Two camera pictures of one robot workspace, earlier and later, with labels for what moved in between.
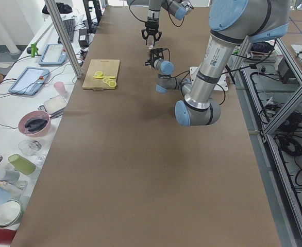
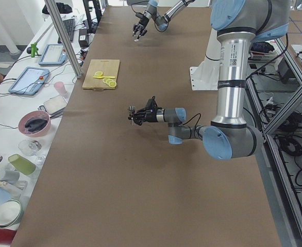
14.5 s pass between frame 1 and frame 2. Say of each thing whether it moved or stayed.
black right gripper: moved
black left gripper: moved
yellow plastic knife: stayed
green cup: stayed
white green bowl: stayed
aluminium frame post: stayed
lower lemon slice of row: stayed
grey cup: stayed
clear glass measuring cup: moved
